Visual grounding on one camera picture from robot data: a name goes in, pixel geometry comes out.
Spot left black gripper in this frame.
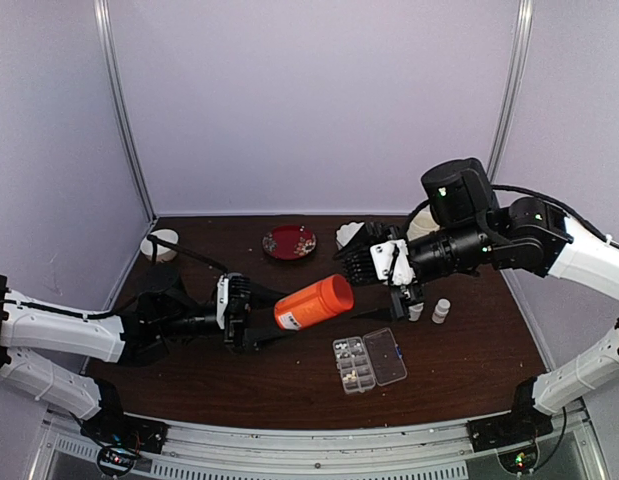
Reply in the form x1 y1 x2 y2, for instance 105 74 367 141
158 281 296 357

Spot orange pill bottle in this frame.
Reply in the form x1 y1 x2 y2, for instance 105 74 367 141
274 274 355 331

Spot small white bottle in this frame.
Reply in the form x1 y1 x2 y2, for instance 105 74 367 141
431 298 451 324
408 304 424 322

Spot clear plastic pill organizer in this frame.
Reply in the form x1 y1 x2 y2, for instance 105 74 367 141
332 327 408 395

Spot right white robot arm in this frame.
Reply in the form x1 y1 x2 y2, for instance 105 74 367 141
334 158 619 320

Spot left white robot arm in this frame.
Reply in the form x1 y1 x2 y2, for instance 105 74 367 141
0 264 288 444

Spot white pills in organizer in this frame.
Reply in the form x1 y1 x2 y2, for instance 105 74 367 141
333 338 364 359

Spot cream pills in organizer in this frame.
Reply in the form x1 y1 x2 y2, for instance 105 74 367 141
342 370 358 388

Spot white scalloped bowl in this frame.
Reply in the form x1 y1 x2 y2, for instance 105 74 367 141
335 222 364 250

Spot cream ribbed mug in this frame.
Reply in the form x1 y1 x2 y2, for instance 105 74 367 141
407 208 439 240

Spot red floral plate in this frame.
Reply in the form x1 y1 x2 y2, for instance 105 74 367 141
261 225 317 261

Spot white ceramic rice bowl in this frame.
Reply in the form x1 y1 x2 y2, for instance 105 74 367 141
140 229 179 264

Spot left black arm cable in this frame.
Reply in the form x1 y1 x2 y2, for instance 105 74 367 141
0 235 230 321

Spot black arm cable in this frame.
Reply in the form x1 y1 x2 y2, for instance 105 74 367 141
491 183 619 251
0 235 230 321

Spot right aluminium frame post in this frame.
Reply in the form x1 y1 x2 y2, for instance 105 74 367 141
485 0 535 182

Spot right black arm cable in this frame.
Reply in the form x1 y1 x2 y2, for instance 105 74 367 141
491 183 619 251

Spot front aluminium rail base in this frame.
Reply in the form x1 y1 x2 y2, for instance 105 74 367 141
36 389 608 480

